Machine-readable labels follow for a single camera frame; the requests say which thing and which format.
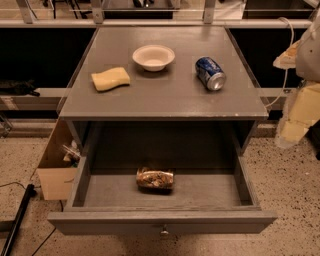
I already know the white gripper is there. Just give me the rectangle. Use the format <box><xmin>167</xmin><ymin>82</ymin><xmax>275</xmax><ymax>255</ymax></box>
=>
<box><xmin>273</xmin><ymin>16</ymin><xmax>320</xmax><ymax>149</ymax></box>

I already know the orange soda can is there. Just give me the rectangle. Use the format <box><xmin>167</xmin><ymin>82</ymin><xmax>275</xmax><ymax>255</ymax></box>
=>
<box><xmin>136</xmin><ymin>167</ymin><xmax>174</xmax><ymax>190</ymax></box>

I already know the blue soda can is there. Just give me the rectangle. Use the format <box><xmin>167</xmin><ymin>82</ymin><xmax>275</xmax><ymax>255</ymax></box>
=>
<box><xmin>195</xmin><ymin>57</ymin><xmax>226</xmax><ymax>91</ymax></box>

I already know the grey open drawer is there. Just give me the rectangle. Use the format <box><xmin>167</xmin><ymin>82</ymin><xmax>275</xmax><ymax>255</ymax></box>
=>
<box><xmin>48</xmin><ymin>157</ymin><xmax>277</xmax><ymax>235</ymax></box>

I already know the metal drawer knob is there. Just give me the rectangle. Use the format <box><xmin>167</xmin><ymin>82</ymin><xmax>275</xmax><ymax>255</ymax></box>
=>
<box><xmin>160</xmin><ymin>225</ymin><xmax>169</xmax><ymax>237</ymax></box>

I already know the grey wooden cabinet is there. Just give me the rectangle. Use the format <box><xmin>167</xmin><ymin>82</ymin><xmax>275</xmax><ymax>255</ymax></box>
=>
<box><xmin>60</xmin><ymin>26</ymin><xmax>268</xmax><ymax>144</ymax></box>

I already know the white foam bowl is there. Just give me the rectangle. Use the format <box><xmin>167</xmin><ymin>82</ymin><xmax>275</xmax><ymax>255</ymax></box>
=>
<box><xmin>132</xmin><ymin>45</ymin><xmax>175</xmax><ymax>72</ymax></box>

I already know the yellow sponge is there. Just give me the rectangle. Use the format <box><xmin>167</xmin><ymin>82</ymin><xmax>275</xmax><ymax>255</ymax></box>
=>
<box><xmin>91</xmin><ymin>67</ymin><xmax>130</xmax><ymax>92</ymax></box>

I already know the plastic bag in box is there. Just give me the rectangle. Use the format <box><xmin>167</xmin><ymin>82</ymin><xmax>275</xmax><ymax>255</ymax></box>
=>
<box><xmin>61</xmin><ymin>140</ymin><xmax>81</xmax><ymax>163</ymax></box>

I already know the cardboard box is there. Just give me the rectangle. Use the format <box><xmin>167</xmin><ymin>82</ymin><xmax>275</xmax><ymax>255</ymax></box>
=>
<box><xmin>37</xmin><ymin>120</ymin><xmax>78</xmax><ymax>200</ymax></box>

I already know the black bar on floor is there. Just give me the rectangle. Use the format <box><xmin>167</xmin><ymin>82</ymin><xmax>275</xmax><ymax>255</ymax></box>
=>
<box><xmin>1</xmin><ymin>184</ymin><xmax>36</xmax><ymax>256</ymax></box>

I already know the white cable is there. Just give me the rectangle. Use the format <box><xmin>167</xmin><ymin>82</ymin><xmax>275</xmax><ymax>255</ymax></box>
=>
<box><xmin>265</xmin><ymin>16</ymin><xmax>296</xmax><ymax>109</ymax></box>

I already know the black object on rail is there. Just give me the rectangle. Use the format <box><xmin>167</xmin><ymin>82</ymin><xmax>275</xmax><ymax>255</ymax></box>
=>
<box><xmin>0</xmin><ymin>79</ymin><xmax>40</xmax><ymax>97</ymax></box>

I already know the metal frame rail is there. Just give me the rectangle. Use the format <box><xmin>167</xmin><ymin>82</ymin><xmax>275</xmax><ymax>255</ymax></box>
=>
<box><xmin>0</xmin><ymin>0</ymin><xmax>319</xmax><ymax>28</ymax></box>

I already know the black floor cable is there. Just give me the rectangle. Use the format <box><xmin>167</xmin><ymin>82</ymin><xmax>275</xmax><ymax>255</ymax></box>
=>
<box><xmin>0</xmin><ymin>181</ymin><xmax>64</xmax><ymax>256</ymax></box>

